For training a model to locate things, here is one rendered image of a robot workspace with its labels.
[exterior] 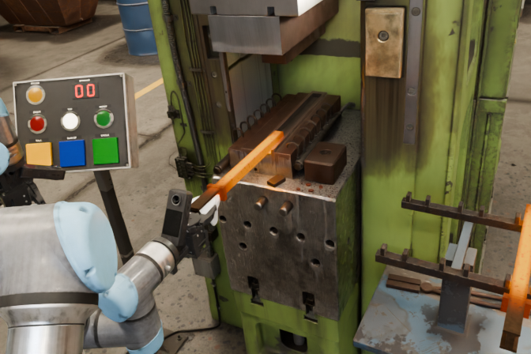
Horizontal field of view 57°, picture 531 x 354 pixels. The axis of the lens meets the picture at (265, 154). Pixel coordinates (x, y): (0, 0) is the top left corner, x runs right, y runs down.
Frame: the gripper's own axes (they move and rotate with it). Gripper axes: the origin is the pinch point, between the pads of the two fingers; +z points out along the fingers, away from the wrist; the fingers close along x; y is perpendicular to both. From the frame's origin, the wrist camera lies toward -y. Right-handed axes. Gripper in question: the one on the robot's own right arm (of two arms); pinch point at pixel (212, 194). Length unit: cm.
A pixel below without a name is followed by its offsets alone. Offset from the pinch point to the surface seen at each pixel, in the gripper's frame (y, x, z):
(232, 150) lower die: 3.9, -10.8, 27.5
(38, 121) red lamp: -8, -64, 8
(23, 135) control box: -5, -68, 4
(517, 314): 7, 65, -7
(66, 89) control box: -16, -57, 15
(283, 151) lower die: 2.5, 4.9, 28.7
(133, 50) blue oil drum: 85, -346, 354
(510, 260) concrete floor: 100, 69, 126
